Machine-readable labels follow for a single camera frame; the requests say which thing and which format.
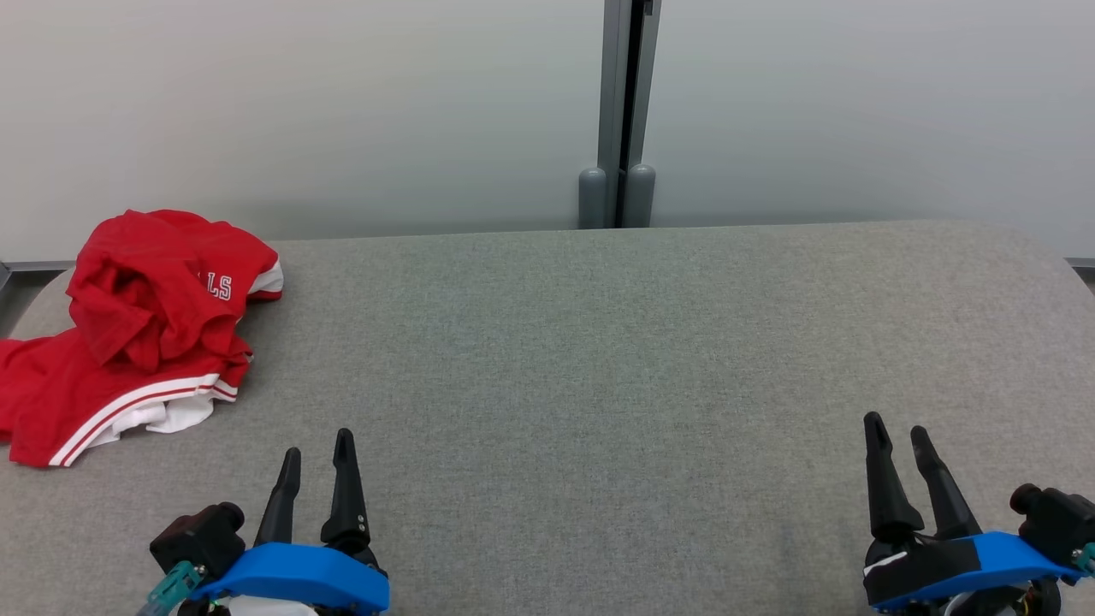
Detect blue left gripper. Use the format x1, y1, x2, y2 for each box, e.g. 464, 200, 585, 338
175, 429, 391, 616

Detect black left cable, teal plug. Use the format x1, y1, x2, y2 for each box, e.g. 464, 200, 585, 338
137, 560, 206, 616

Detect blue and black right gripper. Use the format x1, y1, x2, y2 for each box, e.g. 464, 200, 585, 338
862, 413, 1083, 616

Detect grey cylinder post foot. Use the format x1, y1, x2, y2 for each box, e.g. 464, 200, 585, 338
622, 164, 657, 228
578, 167, 608, 229

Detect red basketball jersey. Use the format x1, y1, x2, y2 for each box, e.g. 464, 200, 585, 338
0, 329, 254, 468

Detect grey partition post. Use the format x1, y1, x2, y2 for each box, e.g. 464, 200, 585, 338
596, 0, 662, 229

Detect red shorts with white stripe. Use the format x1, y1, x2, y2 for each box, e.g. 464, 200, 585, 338
67, 210, 284, 373

